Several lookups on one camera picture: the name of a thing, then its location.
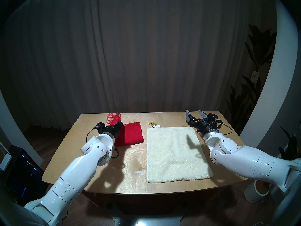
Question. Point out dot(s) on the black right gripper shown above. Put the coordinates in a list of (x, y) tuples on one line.
[(204, 125)]

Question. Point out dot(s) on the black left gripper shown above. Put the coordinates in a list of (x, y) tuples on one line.
[(112, 131)]

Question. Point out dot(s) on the red towel with gold pattern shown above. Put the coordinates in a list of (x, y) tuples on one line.
[(131, 135)]

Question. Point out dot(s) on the cream dotted towel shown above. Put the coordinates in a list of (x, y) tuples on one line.
[(174, 155)]

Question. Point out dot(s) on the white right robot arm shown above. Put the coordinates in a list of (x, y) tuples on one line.
[(251, 162)]

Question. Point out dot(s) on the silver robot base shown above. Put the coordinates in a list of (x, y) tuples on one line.
[(145, 220)]

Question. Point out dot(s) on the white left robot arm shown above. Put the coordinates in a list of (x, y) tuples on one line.
[(75, 176)]

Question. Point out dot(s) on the yellow white paper label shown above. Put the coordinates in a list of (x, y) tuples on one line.
[(154, 124)]

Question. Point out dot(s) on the white plant tag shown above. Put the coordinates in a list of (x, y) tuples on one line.
[(255, 76)]

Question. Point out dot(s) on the brown pleated curtain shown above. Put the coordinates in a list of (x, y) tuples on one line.
[(141, 51)]

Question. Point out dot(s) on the wooden table underframe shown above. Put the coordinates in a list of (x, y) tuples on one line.
[(93, 200)]

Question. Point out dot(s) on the tall dark leafy plant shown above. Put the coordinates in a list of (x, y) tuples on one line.
[(258, 46)]

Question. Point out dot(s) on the white cylindrical plant pot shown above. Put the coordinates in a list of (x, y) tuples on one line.
[(252, 193)]

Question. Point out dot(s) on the small dark leafy plant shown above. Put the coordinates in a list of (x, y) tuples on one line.
[(292, 147)]

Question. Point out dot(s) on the black computer tower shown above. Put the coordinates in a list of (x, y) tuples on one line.
[(21, 173)]

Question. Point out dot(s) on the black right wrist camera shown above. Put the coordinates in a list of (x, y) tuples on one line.
[(214, 118)]

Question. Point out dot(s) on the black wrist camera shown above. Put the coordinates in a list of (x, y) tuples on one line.
[(100, 126), (214, 118)]

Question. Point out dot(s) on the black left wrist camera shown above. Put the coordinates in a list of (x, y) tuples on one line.
[(100, 126)]

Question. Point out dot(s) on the white wall device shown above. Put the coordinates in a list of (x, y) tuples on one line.
[(5, 160)]

